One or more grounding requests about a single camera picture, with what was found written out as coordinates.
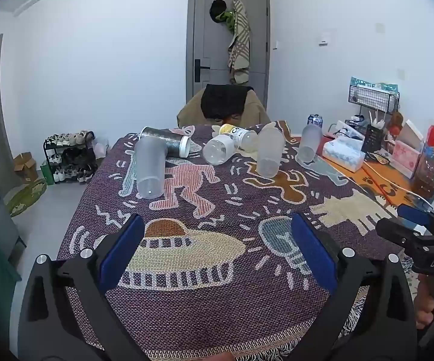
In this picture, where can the black hat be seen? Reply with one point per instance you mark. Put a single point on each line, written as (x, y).
(217, 8)

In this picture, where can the white power strip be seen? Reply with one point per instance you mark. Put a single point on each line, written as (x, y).
(343, 128)

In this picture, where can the cardboard box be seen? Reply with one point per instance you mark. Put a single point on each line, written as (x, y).
(24, 165)

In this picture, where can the brown plush toy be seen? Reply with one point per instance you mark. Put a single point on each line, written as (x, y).
(395, 121)

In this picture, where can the green paper bag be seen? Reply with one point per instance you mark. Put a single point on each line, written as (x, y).
(46, 173)

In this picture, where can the large frosted plastic cup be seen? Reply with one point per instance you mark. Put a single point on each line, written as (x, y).
(149, 169)

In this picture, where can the black shoe rack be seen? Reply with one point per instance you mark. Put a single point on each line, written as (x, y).
(70, 158)

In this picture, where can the black pen holder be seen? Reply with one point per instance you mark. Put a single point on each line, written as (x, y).
(374, 139)

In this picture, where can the rows of shoes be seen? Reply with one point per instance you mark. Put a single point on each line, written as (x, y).
(68, 156)

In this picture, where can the clear cup yellow lid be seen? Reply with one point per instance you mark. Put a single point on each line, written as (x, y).
(241, 135)

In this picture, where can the green plush toy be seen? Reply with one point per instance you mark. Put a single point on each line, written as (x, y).
(227, 18)

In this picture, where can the printed woven blanket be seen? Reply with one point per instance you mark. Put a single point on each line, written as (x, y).
(217, 240)

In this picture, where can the silver glitter cup white lid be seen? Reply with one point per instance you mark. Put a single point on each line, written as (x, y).
(168, 141)

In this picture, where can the beige plaid scarf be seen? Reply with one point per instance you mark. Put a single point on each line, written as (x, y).
(240, 43)

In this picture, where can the blue drink can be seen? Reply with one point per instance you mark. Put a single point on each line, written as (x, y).
(314, 119)

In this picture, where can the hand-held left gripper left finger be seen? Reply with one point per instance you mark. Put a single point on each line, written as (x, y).
(121, 250)

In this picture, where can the pink box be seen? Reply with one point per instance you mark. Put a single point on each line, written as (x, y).
(406, 157)

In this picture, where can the brown covered chair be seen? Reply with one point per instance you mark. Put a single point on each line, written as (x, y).
(190, 114)

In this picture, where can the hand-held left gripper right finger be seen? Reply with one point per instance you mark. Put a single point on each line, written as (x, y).
(312, 252)

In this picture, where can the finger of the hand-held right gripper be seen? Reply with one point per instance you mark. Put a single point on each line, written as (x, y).
(414, 215)
(393, 230)

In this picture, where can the white wall switch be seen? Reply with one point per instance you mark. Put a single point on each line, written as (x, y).
(324, 38)

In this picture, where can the round green floor mat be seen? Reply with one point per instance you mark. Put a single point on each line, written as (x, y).
(25, 197)

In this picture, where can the orange paw print mat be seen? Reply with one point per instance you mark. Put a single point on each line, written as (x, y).
(384, 186)

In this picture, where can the grey panelled door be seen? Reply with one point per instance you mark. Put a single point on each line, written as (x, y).
(217, 37)

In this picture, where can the white blue tissue box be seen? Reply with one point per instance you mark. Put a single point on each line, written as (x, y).
(343, 153)

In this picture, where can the clear plastic cup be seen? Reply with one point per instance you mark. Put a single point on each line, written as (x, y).
(220, 149)

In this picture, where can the striped black white cloth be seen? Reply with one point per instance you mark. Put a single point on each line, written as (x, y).
(352, 317)

